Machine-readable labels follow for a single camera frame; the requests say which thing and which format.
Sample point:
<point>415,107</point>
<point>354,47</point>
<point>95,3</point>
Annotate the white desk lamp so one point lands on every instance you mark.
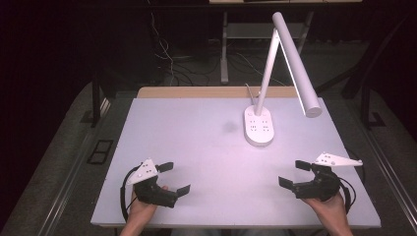
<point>288,59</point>

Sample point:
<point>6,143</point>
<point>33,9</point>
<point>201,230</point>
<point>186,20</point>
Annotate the black metal stand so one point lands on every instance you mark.
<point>369,105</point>
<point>96,98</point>

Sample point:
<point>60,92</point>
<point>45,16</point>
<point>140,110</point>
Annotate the person's right hand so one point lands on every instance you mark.
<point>326,209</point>

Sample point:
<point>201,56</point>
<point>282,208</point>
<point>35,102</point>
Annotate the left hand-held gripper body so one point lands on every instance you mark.
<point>154,191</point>

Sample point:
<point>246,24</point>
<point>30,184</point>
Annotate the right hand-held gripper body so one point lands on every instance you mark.
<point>319,183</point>

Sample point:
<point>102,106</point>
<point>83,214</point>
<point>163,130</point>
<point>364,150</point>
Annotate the black rectangular floor frame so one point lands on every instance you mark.
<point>100,151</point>

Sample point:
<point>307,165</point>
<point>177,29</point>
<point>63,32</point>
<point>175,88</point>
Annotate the person's left hand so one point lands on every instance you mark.
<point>141,209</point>

